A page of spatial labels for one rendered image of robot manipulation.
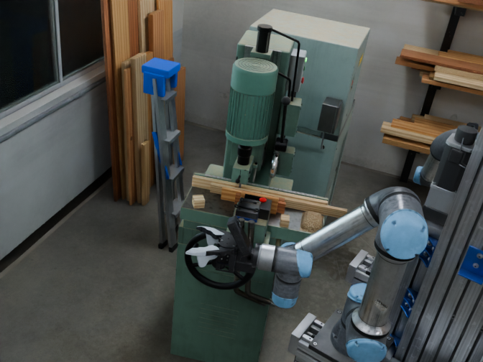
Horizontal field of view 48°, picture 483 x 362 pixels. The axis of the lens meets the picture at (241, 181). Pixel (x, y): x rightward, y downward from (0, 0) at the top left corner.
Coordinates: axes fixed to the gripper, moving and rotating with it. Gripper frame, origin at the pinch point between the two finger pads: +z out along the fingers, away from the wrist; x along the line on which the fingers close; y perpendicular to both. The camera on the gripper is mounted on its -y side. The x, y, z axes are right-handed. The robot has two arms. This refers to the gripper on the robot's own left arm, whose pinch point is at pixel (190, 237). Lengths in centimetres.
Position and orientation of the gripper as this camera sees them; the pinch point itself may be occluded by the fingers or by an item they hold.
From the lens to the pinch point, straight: 157.8
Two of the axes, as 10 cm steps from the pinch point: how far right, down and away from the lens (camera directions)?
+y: -1.3, 9.1, 4.0
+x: 1.3, -3.8, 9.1
